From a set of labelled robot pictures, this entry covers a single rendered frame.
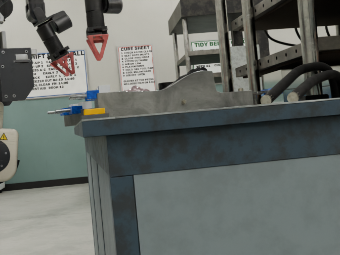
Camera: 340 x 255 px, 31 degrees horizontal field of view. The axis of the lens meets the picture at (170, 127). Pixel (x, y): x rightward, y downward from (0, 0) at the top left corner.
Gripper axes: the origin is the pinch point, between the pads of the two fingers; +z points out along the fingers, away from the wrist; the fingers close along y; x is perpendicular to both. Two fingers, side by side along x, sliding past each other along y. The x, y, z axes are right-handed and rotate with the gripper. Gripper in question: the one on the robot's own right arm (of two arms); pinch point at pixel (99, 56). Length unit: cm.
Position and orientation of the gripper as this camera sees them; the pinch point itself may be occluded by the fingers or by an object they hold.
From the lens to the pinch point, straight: 202.6
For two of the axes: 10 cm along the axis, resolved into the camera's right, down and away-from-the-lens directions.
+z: 1.1, 9.9, 0.2
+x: -9.8, 1.1, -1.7
